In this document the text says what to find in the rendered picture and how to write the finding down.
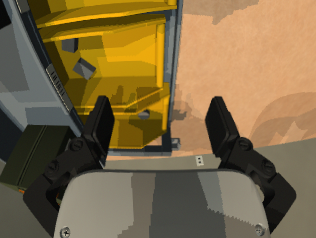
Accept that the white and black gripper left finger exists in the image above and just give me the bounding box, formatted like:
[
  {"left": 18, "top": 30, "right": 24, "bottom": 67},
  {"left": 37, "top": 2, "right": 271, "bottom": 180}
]
[{"left": 23, "top": 95, "right": 115, "bottom": 238}]

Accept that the grey shelf rack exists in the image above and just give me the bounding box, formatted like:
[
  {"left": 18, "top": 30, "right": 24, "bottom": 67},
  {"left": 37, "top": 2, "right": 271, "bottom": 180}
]
[{"left": 0, "top": 0, "right": 183, "bottom": 168}]

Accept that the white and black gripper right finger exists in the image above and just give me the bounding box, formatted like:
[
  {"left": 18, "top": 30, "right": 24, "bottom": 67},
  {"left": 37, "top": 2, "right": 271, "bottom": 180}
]
[{"left": 205, "top": 96, "right": 296, "bottom": 234}]

